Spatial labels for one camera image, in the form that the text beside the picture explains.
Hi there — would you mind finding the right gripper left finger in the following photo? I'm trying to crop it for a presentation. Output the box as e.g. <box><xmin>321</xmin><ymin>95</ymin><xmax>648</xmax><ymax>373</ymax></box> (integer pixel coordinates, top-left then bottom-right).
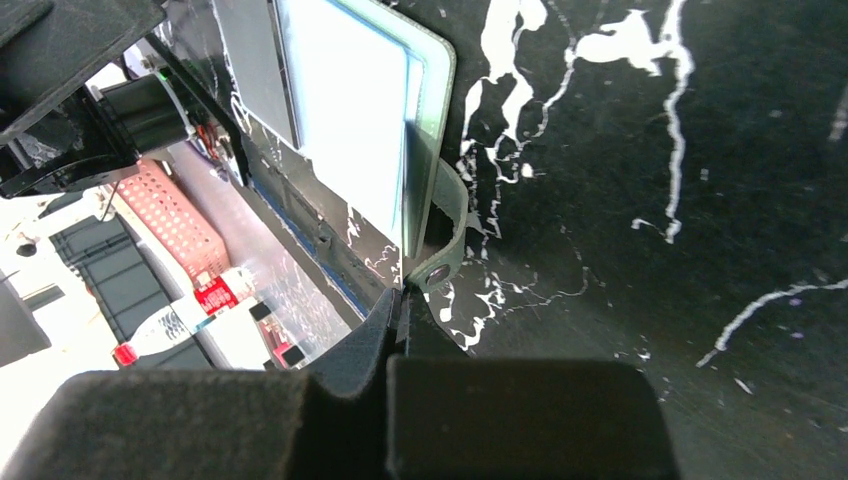
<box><xmin>1</xmin><ymin>288</ymin><xmax>401</xmax><ymax>479</ymax></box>

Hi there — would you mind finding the pink perforated basket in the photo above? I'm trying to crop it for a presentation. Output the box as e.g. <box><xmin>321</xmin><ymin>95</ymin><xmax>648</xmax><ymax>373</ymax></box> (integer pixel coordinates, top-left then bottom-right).
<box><xmin>117</xmin><ymin>158</ymin><xmax>231</xmax><ymax>285</ymax></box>

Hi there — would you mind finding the mint green card holder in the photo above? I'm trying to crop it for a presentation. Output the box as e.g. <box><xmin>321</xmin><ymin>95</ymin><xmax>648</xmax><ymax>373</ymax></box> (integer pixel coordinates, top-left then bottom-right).
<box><xmin>231</xmin><ymin>1</ymin><xmax>469</xmax><ymax>292</ymax></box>

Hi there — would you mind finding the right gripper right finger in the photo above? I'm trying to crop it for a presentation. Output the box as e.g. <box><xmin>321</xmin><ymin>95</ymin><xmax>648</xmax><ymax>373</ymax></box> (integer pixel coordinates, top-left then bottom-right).
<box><xmin>387</xmin><ymin>288</ymin><xmax>681</xmax><ymax>479</ymax></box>

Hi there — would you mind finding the plastic bottle red label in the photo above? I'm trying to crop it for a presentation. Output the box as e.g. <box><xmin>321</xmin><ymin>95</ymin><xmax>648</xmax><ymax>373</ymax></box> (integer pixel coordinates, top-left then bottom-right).
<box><xmin>111</xmin><ymin>267</ymin><xmax>256</xmax><ymax>367</ymax></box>

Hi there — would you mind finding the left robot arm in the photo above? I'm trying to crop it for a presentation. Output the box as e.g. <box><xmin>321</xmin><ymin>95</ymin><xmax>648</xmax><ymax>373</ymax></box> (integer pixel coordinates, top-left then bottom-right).
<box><xmin>1</xmin><ymin>1</ymin><xmax>249</xmax><ymax>199</ymax></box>

